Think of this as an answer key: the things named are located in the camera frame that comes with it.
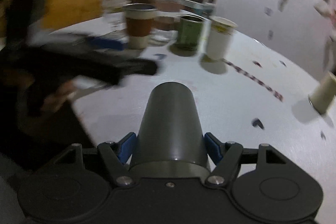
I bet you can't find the operator hand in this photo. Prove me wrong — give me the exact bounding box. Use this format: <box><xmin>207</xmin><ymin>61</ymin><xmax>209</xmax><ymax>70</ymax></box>
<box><xmin>42</xmin><ymin>80</ymin><xmax>76</xmax><ymax>113</ymax></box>

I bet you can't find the cup with brown sleeve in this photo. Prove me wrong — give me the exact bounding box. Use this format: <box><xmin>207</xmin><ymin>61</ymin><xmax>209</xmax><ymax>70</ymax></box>
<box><xmin>122</xmin><ymin>3</ymin><xmax>157</xmax><ymax>50</ymax></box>

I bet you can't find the green metal can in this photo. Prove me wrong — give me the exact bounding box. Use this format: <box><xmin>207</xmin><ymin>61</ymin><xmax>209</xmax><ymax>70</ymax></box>
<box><xmin>175</xmin><ymin>15</ymin><xmax>205</xmax><ymax>51</ymax></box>

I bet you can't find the beige upside-down paper cup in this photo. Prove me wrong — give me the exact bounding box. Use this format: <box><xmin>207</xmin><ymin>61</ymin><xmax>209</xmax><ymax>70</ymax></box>
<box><xmin>308</xmin><ymin>72</ymin><xmax>336</xmax><ymax>115</ymax></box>

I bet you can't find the white paper cup yellow print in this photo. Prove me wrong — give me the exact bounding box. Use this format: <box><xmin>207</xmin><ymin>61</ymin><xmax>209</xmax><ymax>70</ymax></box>
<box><xmin>206</xmin><ymin>15</ymin><xmax>238</xmax><ymax>61</ymax></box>

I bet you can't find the clear glass jar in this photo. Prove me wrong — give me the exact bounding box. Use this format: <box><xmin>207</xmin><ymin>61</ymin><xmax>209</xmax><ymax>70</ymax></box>
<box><xmin>151</xmin><ymin>0</ymin><xmax>183</xmax><ymax>43</ymax></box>

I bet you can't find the grey metal tumbler cup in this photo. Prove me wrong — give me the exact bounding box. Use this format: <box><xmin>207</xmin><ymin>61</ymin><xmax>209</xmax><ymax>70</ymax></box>
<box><xmin>130</xmin><ymin>82</ymin><xmax>210</xmax><ymax>180</ymax></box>

